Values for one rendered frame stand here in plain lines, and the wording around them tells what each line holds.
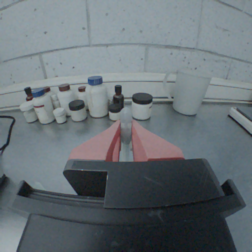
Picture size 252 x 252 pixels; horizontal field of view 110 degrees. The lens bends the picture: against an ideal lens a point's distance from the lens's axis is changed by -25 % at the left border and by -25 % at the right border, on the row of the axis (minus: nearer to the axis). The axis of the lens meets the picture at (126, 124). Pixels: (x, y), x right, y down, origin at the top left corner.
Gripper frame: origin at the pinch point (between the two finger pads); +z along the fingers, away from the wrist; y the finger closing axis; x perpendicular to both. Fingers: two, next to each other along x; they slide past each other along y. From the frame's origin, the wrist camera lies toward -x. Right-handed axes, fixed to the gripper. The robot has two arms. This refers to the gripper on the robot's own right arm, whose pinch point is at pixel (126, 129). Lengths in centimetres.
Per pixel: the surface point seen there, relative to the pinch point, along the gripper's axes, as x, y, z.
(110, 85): 6.5, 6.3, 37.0
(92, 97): 6.5, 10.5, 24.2
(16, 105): 12, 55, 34
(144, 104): 8.1, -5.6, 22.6
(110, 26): -15.4, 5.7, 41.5
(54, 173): 14.1, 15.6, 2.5
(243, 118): 10.9, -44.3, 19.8
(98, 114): 12.7, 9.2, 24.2
